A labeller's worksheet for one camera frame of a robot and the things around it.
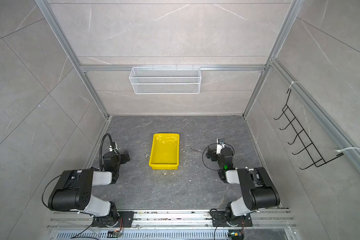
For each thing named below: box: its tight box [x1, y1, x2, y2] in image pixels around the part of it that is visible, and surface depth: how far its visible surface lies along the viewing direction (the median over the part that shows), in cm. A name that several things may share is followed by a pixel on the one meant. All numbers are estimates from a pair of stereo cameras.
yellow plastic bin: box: [148, 133, 180, 170], surface depth 98 cm
